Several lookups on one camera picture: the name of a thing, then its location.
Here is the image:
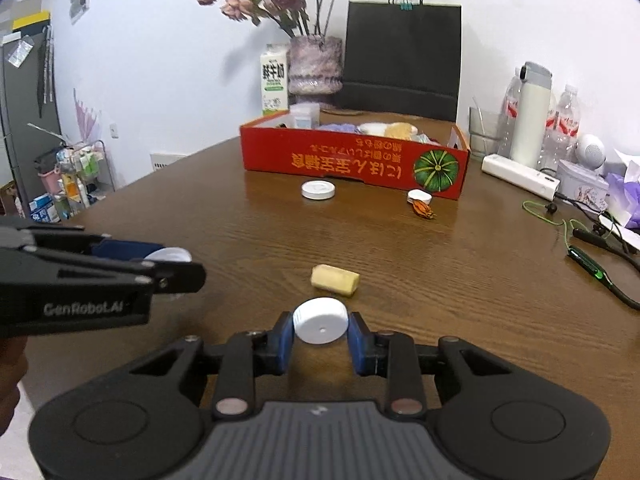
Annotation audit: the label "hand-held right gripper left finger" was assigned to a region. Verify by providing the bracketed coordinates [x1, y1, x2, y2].
[129, 311, 296, 421]

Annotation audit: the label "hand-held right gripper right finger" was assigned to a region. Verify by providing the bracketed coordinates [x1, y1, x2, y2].
[346, 311, 511, 421]

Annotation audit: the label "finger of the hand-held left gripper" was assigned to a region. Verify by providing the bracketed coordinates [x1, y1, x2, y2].
[37, 250, 207, 297]
[20, 225, 166, 263]

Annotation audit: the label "white round lid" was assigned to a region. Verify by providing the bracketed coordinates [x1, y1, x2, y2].
[292, 298, 349, 345]
[301, 180, 337, 201]
[144, 247, 192, 265]

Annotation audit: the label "red cardboard box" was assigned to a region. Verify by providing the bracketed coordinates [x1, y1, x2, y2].
[239, 112, 472, 202]

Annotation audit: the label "white cotton swab container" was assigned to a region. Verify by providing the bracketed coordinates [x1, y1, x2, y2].
[290, 104, 321, 129]

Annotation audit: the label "white and yellow plush toy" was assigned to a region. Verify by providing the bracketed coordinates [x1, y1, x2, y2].
[357, 121, 421, 140]

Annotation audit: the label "person's left forearm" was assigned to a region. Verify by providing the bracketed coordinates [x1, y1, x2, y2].
[0, 335, 28, 413]

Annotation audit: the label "wooden desktop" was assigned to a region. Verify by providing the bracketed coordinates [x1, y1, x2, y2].
[15, 107, 640, 480]

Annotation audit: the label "yellow foam block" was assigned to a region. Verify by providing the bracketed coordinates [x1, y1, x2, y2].
[311, 264, 361, 296]

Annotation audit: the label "storage rack with supplies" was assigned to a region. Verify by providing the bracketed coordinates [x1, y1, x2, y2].
[27, 140, 108, 223]

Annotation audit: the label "black cabinet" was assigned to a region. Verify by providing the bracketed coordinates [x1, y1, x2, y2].
[0, 10, 63, 216]

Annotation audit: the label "white and green milk carton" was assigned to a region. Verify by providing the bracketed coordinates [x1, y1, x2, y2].
[260, 43, 291, 116]

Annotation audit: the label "white power strip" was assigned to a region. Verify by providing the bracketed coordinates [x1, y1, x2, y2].
[481, 154, 562, 200]

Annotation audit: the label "black neckband earphones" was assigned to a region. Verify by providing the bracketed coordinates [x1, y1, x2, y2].
[565, 227, 640, 311]

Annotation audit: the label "clear drinking glass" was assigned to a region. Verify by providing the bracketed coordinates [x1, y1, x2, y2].
[468, 106, 507, 157]

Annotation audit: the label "white thermos bottle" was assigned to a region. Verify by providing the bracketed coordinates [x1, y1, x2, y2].
[509, 61, 553, 166]

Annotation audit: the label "black paper bag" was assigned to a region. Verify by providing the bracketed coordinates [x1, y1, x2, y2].
[334, 0, 463, 122]

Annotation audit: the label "purple plastic bag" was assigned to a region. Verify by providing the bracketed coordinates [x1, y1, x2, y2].
[604, 160, 640, 231]

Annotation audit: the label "white wall vent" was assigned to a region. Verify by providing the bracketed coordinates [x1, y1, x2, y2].
[150, 152, 188, 173]

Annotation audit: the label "green cable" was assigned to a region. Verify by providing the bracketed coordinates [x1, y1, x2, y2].
[522, 200, 576, 248]

